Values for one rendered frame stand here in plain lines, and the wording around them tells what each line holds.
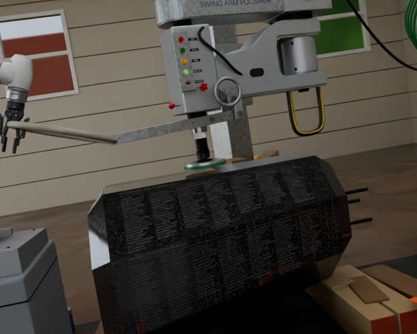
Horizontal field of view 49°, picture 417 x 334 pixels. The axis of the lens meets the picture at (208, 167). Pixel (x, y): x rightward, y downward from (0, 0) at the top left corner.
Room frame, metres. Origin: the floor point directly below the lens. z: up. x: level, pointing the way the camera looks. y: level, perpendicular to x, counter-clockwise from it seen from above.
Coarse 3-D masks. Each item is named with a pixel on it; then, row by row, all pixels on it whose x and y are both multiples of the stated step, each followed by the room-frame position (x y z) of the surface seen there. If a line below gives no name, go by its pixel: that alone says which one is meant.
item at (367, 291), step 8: (336, 272) 2.31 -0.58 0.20; (328, 280) 2.22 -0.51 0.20; (336, 280) 2.21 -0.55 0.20; (344, 280) 2.19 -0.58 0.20; (352, 280) 2.18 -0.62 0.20; (360, 280) 2.17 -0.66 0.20; (368, 280) 2.15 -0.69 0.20; (336, 288) 2.14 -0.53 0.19; (352, 288) 2.10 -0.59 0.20; (360, 288) 2.07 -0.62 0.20; (368, 288) 2.06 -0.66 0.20; (376, 288) 2.05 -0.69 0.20; (360, 296) 1.99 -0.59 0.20; (368, 296) 1.98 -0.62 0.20; (376, 296) 1.96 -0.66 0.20; (384, 296) 1.95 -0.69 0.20
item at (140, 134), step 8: (224, 112) 2.34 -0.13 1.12; (232, 112) 2.36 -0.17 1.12; (240, 112) 2.33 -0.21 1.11; (184, 120) 2.26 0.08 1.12; (192, 120) 2.28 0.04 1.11; (200, 120) 2.29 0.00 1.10; (208, 120) 2.31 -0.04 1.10; (216, 120) 2.32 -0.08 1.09; (224, 120) 2.34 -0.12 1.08; (144, 128) 2.20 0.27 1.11; (152, 128) 2.20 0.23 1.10; (160, 128) 2.22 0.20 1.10; (168, 128) 2.23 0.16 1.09; (176, 128) 2.25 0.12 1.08; (184, 128) 2.26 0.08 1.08; (192, 128) 2.28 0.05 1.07; (112, 136) 2.24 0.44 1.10; (120, 136) 2.15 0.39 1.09; (128, 136) 2.16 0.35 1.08; (136, 136) 2.17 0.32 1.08; (144, 136) 2.19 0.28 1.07; (152, 136) 2.20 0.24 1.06; (112, 144) 2.19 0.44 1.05
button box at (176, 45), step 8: (176, 32) 2.20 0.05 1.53; (184, 32) 2.22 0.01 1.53; (176, 40) 2.20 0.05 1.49; (184, 40) 2.22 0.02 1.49; (176, 48) 2.20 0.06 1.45; (176, 56) 2.20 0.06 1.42; (184, 56) 2.21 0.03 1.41; (176, 64) 2.20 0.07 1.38; (176, 72) 2.21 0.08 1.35; (192, 72) 2.22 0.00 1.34; (192, 80) 2.22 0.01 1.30; (184, 88) 2.20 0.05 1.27; (192, 88) 2.22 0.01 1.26
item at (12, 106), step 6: (12, 102) 2.07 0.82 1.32; (18, 102) 2.08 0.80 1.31; (6, 108) 2.09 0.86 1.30; (12, 108) 2.07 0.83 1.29; (18, 108) 2.08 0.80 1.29; (24, 108) 2.11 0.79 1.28; (6, 114) 2.09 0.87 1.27; (12, 114) 2.09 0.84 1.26; (18, 114) 2.09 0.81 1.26; (24, 114) 2.11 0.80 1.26; (12, 120) 2.09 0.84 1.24; (18, 120) 2.09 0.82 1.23
